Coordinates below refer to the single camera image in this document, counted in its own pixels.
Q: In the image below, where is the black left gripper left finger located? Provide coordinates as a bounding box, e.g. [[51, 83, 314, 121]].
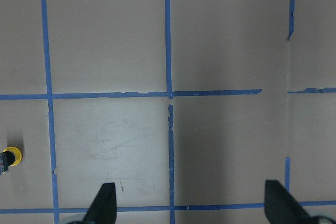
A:
[[82, 183, 117, 224]]

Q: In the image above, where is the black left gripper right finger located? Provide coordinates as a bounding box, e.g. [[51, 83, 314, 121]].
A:
[[264, 180, 311, 223]]

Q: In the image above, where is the yellow push button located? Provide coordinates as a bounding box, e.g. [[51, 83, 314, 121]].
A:
[[1, 146, 23, 175]]

